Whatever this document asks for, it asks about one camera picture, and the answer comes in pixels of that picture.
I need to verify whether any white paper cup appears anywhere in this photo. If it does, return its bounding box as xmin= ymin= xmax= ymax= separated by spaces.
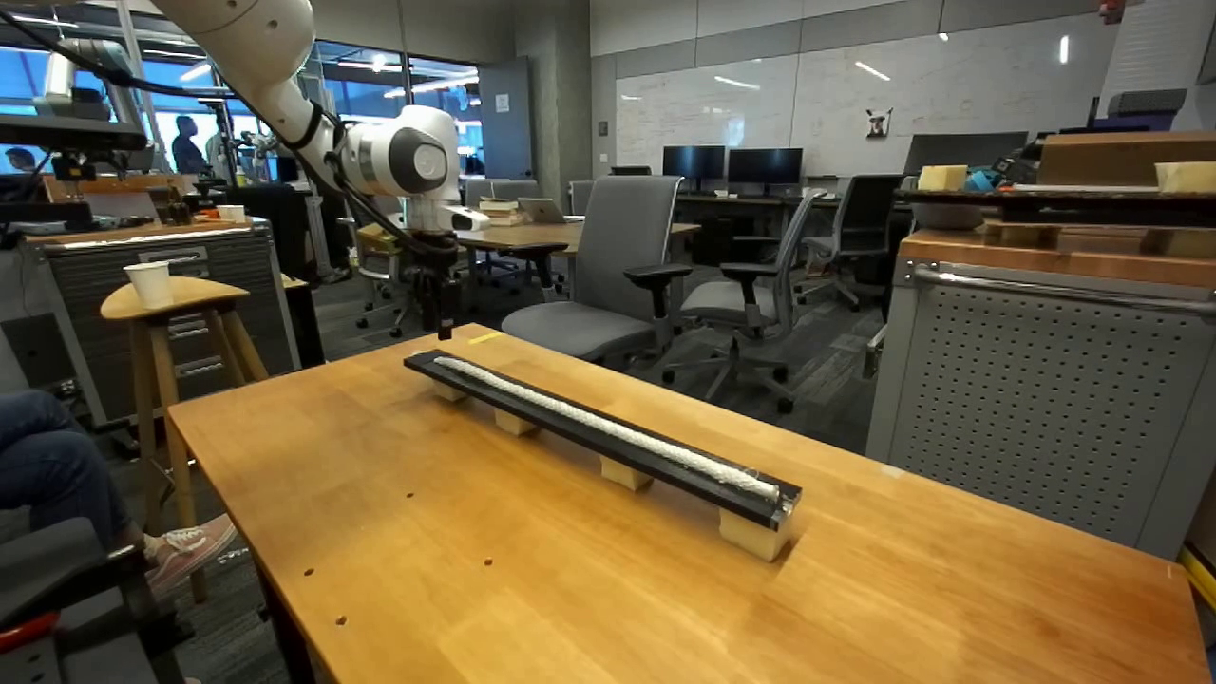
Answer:
xmin=120 ymin=257 xmax=177 ymax=309

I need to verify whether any grey office chair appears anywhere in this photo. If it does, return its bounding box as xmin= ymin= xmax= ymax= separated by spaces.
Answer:
xmin=497 ymin=169 xmax=701 ymax=372
xmin=682 ymin=187 xmax=830 ymax=395

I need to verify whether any wooden box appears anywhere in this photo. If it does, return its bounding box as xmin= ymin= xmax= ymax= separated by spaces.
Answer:
xmin=1036 ymin=130 xmax=1216 ymax=191

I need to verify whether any person leg in jeans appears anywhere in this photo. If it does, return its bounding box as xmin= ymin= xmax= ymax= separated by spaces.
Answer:
xmin=0 ymin=387 xmax=137 ymax=550

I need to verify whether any black office chair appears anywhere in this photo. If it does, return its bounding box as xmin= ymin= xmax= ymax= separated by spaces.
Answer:
xmin=0 ymin=504 xmax=165 ymax=684
xmin=808 ymin=169 xmax=908 ymax=315

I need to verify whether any grey drawer unit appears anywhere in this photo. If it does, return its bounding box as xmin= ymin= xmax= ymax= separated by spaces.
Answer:
xmin=27 ymin=215 xmax=305 ymax=434

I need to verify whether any yellow foam block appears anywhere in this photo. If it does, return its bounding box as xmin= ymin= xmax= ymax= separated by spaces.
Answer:
xmin=916 ymin=164 xmax=974 ymax=196
xmin=1151 ymin=158 xmax=1216 ymax=196

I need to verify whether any black machine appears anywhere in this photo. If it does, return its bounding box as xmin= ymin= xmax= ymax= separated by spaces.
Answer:
xmin=1086 ymin=83 xmax=1195 ymax=132

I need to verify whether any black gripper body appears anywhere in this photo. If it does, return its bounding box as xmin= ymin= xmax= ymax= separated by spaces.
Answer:
xmin=405 ymin=234 xmax=467 ymax=320

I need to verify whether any wooden stool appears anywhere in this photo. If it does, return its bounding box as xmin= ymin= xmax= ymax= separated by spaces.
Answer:
xmin=96 ymin=274 xmax=274 ymax=535

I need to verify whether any yellow bar near floor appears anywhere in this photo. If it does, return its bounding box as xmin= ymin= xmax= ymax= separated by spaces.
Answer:
xmin=1178 ymin=545 xmax=1216 ymax=614

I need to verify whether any wooden office desk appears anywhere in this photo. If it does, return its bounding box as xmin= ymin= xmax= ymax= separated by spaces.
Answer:
xmin=457 ymin=215 xmax=702 ymax=287

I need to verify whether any long black slotted rail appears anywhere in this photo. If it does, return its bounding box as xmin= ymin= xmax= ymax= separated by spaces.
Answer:
xmin=399 ymin=347 xmax=806 ymax=533

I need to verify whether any grey perforated metal cabinet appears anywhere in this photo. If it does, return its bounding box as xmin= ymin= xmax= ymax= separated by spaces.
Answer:
xmin=868 ymin=226 xmax=1216 ymax=563

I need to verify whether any person in dark clothes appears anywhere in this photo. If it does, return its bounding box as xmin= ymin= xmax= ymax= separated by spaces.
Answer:
xmin=166 ymin=111 xmax=218 ymax=182

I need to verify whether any white pink sneaker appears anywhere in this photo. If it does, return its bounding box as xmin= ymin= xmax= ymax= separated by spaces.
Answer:
xmin=137 ymin=510 xmax=243 ymax=601

